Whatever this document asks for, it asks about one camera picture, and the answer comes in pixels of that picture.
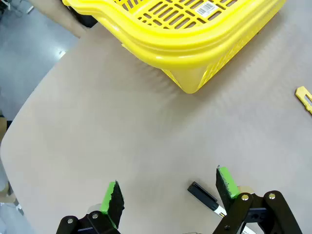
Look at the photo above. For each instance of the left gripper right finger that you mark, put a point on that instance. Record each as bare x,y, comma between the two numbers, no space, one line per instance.
258,214

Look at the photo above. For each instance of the yellow plastic shopping basket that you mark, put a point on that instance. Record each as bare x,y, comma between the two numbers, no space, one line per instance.
170,48

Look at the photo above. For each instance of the yellow black utility knife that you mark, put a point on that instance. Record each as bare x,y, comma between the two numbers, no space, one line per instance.
303,93

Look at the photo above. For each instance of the black pen with yellow ends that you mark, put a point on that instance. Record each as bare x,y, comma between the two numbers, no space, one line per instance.
202,193

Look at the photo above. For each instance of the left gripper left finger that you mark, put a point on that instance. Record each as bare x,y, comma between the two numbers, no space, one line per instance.
97,221

